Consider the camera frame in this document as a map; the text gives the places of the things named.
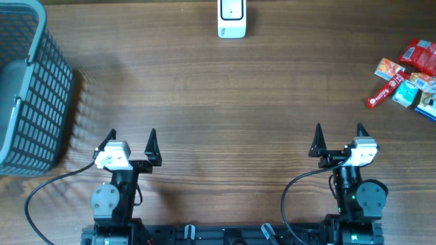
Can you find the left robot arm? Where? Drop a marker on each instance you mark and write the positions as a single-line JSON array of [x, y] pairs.
[[113, 203]]

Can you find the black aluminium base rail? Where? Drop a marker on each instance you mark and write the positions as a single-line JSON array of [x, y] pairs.
[[303, 233]]

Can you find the orange small box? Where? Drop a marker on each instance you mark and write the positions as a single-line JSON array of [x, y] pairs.
[[423, 81], [386, 69]]

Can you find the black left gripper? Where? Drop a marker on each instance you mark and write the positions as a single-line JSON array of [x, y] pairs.
[[144, 167]]

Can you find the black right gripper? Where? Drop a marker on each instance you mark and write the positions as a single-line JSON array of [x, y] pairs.
[[319, 148]]

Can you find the grey plastic mesh basket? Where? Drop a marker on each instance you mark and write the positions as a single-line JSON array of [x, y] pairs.
[[36, 88]]

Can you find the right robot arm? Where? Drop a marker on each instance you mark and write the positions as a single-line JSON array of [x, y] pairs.
[[360, 202]]

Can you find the white barcode scanner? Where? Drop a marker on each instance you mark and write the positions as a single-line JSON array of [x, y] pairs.
[[231, 19]]

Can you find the teal small box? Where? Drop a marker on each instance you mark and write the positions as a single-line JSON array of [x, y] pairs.
[[405, 93]]

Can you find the red stick sachet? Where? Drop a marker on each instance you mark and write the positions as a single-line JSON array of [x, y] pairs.
[[387, 89]]

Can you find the white cream snack bag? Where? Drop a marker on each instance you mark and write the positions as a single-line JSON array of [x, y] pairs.
[[427, 106]]

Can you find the red candy bag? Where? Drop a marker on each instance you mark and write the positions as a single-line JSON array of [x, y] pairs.
[[420, 54]]

